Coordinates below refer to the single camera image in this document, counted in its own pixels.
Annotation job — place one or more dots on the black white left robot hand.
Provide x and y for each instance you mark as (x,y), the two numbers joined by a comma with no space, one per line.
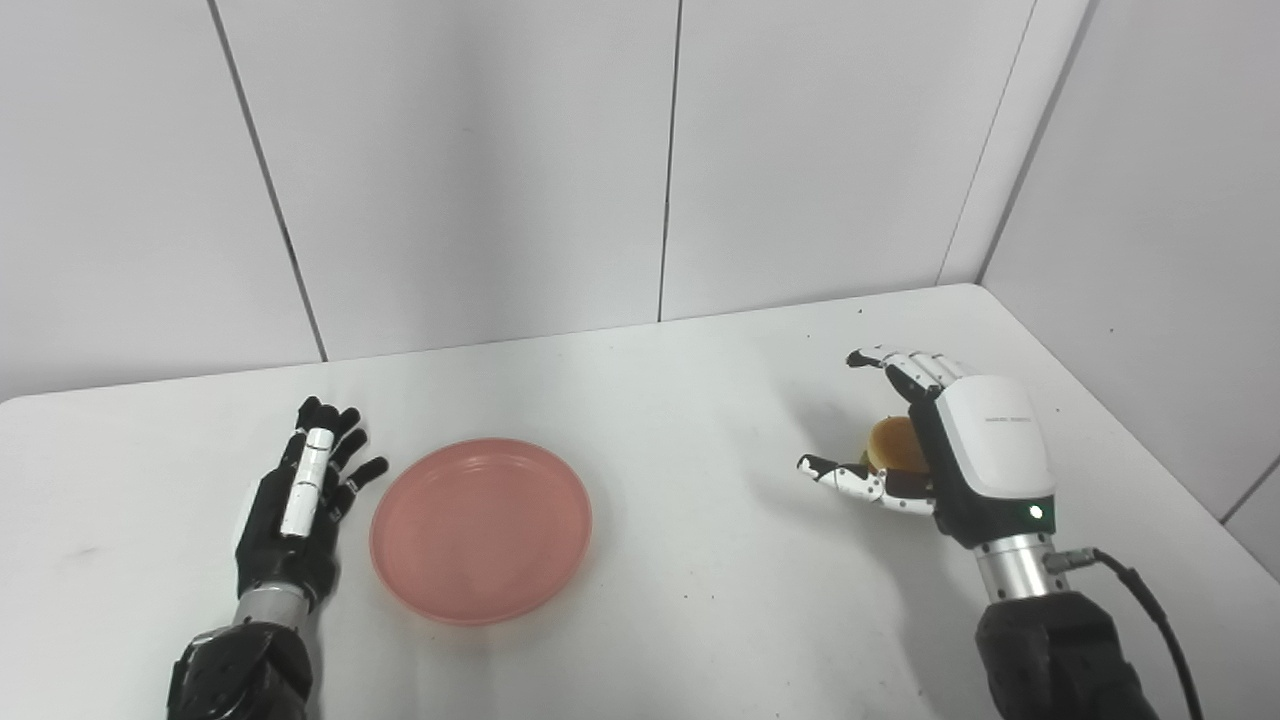
(280,545)

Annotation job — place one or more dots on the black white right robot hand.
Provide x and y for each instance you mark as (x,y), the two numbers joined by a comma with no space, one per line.
(985,460)

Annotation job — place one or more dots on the toy hamburger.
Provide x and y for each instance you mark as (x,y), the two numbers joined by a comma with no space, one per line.
(895,442)

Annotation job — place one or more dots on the pink round plate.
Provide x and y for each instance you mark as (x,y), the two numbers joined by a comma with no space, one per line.
(480,530)

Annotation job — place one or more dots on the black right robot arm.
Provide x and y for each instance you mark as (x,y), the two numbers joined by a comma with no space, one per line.
(1055,655)

